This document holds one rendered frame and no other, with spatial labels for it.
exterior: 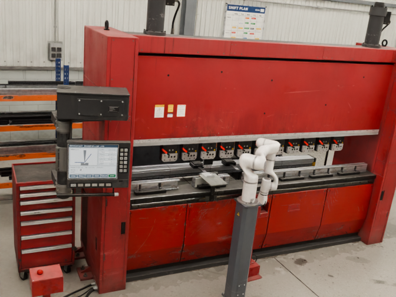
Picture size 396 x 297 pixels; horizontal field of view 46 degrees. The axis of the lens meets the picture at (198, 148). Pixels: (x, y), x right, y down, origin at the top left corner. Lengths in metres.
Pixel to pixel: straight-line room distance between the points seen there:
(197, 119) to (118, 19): 4.38
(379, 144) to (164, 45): 2.89
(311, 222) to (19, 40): 5.30
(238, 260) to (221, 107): 1.41
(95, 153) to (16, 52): 4.87
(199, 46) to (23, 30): 4.43
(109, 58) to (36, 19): 4.49
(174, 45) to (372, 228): 3.33
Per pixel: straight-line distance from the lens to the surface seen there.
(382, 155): 5.72
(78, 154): 3.41
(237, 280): 4.37
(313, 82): 4.92
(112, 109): 3.35
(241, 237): 4.16
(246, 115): 4.55
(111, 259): 4.34
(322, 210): 5.45
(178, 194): 4.37
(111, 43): 3.69
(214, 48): 4.22
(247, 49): 4.38
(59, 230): 4.50
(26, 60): 8.15
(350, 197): 5.66
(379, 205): 5.90
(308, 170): 5.25
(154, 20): 4.06
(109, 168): 3.47
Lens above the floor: 2.66
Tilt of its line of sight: 18 degrees down
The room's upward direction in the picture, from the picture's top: 6 degrees clockwise
